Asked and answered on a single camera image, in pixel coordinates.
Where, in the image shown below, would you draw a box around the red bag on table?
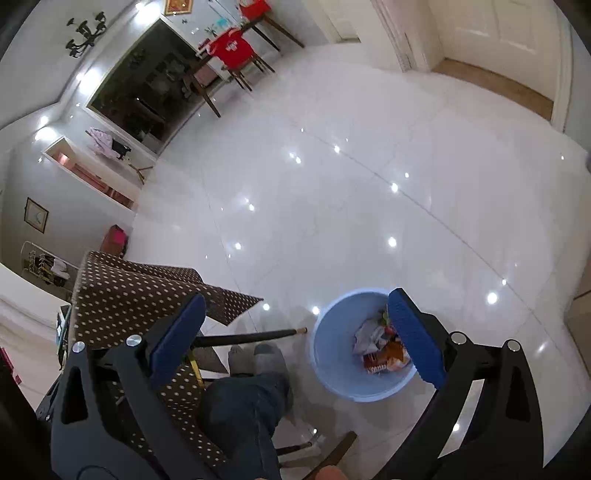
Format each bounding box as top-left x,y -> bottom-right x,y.
238,0 -> 271,21

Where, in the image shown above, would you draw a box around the dark wooden dining table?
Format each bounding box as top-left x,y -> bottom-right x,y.
185,1 -> 305,118

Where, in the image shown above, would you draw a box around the black stool leg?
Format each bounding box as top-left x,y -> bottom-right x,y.
191,327 -> 308,349

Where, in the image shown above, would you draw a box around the framed picture left wall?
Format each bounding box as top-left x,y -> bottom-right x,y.
24,197 -> 49,234

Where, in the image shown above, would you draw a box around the chair with red cover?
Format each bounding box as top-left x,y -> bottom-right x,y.
206,28 -> 274,91

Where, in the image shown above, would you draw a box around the white paper trash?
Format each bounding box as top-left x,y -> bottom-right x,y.
353,319 -> 394,356

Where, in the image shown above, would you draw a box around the person's legs in jeans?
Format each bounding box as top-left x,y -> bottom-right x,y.
197,343 -> 293,479

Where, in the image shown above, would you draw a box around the person's thumb tip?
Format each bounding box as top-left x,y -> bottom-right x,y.
315,465 -> 348,480

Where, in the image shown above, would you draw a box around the red diamond wall decoration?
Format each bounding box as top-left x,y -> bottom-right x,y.
164,0 -> 193,16

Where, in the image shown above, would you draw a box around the black chandelier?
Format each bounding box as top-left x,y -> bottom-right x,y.
65,11 -> 107,58

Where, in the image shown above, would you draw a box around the coat stand with clothes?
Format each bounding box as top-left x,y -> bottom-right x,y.
85,127 -> 153,185

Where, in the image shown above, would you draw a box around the white clothes rack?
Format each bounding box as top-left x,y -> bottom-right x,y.
20,241 -> 78,289

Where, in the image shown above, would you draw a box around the brown polka dot tablecloth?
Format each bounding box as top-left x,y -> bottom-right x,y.
68,251 -> 260,467

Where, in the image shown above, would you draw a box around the light blue trash bin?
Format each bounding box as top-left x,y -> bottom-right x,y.
308,288 -> 417,403

